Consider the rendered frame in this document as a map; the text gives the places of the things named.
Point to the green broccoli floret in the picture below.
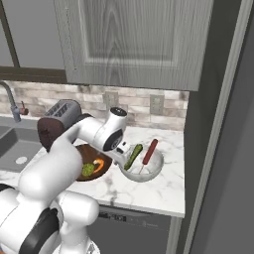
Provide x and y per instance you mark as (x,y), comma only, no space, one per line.
(87,169)

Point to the grey cupboard door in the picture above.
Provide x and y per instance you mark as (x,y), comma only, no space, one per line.
(132,39)

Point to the grey sink basin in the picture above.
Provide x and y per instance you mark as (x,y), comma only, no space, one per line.
(16,145)

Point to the tall grey cabinet panel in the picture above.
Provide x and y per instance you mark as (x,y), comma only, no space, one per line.
(228,132)

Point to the small red brown object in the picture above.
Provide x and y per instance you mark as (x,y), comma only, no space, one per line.
(23,108)

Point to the dark grey dishwasher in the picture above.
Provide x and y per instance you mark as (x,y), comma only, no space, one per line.
(132,234)

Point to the orange shrimp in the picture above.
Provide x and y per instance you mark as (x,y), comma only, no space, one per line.
(100,165)

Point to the grey curved tap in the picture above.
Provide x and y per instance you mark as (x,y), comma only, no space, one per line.
(13,105)

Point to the green cucumber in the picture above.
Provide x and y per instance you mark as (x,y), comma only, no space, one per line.
(135,154)

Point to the white marble bowl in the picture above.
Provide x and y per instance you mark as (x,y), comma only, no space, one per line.
(149,173)

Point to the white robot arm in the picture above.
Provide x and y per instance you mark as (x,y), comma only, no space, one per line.
(49,172)

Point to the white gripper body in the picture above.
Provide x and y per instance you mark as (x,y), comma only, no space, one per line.
(121,160)

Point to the grey toaster with brown side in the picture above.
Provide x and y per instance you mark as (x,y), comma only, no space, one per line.
(61,112)

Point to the grey wall socket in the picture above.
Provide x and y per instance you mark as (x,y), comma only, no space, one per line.
(157,104)
(111,100)

